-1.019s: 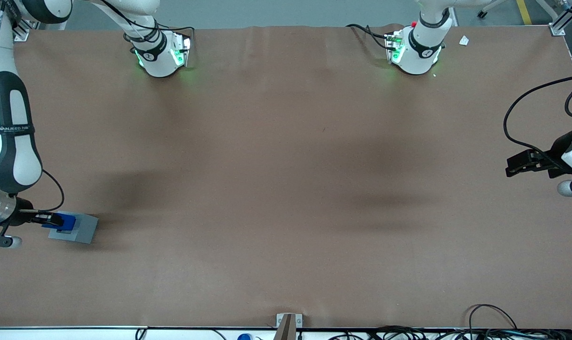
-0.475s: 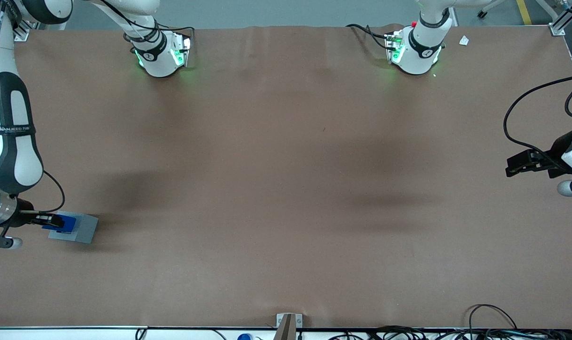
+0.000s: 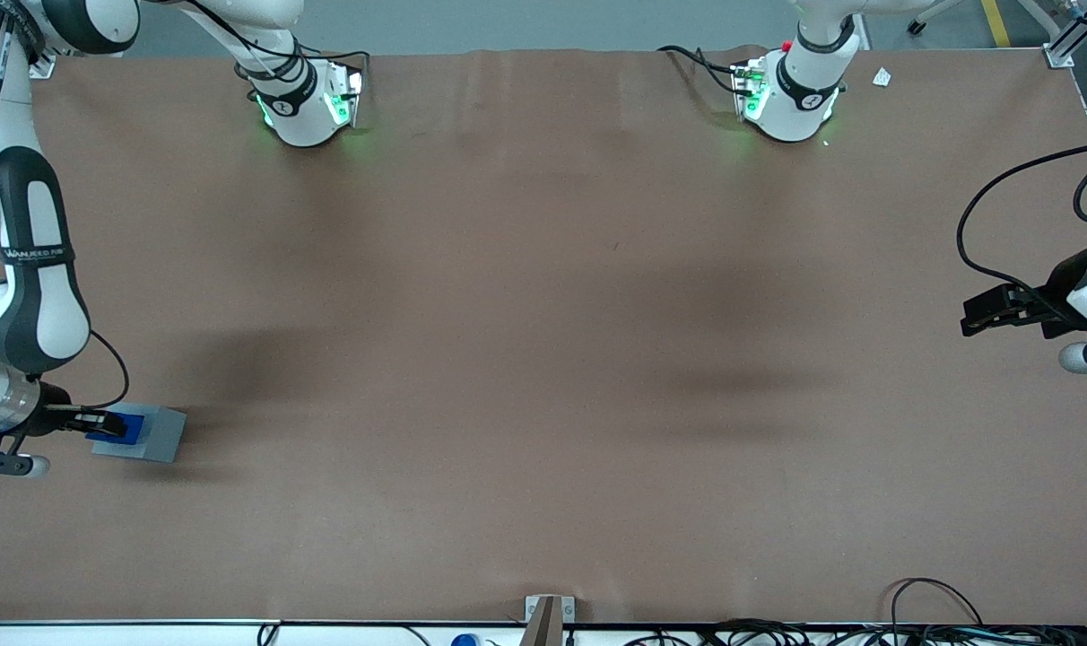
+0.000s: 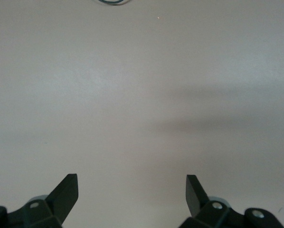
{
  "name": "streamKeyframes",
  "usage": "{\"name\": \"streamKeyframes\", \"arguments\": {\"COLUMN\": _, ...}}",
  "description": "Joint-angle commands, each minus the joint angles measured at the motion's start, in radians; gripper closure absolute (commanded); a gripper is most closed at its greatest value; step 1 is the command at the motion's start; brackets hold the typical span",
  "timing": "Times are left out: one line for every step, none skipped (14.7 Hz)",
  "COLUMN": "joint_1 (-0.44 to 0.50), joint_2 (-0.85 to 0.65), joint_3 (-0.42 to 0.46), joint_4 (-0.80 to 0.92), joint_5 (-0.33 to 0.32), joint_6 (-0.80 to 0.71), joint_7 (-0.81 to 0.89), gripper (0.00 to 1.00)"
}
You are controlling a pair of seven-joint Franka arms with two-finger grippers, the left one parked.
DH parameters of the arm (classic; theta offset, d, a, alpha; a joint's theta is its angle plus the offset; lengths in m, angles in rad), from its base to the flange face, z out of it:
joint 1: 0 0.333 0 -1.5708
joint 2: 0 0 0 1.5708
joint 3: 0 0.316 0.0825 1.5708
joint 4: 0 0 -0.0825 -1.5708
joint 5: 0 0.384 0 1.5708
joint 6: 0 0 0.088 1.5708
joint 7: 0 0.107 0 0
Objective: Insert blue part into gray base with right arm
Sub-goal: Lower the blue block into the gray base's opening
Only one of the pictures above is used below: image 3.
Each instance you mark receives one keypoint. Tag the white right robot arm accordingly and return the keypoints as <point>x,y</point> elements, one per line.
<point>37,305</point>

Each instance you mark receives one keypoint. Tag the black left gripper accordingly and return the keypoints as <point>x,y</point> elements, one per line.
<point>1053,303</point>

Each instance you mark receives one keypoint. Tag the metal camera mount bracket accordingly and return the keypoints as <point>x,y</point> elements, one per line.
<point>549,615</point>

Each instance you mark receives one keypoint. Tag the blue plastic part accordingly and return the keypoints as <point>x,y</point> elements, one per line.
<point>134,429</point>

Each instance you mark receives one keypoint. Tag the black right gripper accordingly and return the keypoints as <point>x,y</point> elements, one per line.
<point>55,417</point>

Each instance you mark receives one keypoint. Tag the blue round cap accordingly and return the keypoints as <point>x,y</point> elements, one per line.
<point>464,641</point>

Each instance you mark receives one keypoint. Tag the white paper scrap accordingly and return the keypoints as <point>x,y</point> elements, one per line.
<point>882,77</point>

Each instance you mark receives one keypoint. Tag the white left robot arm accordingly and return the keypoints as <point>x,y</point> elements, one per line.
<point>799,99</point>

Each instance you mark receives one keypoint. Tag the aluminium frame post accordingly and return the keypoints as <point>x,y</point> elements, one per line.
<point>1077,31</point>
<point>46,61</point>

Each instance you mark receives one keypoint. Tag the gray square base block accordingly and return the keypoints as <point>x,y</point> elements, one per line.
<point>165,435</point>

